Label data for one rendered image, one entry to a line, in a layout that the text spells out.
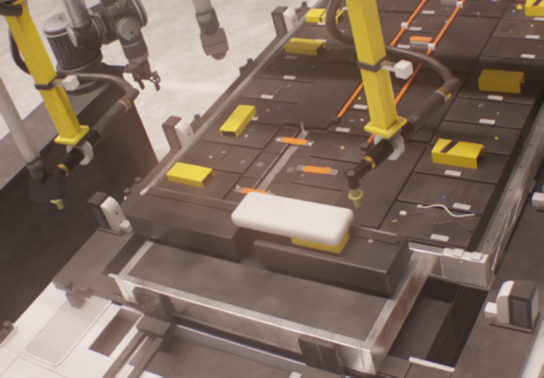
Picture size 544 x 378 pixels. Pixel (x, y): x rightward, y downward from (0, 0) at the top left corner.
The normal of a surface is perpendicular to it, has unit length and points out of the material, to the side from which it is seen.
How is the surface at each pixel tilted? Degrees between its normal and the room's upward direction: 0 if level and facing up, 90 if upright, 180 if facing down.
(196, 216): 0
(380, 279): 90
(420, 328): 0
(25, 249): 90
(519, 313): 90
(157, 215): 0
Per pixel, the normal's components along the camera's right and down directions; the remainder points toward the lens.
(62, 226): 0.84, 0.13
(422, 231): -0.25, -0.77
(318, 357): -0.49, 0.62
